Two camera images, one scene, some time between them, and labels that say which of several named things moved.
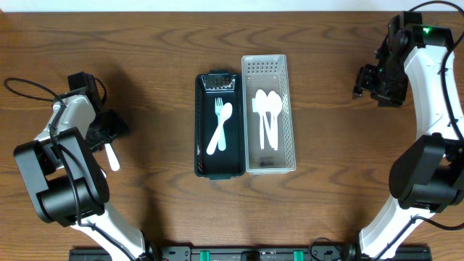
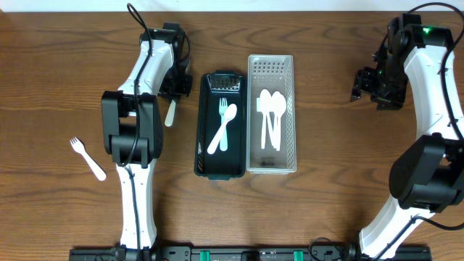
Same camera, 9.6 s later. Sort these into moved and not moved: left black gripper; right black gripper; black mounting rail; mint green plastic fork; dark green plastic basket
Moved: left black gripper; mint green plastic fork
Not moved: black mounting rail; right black gripper; dark green plastic basket
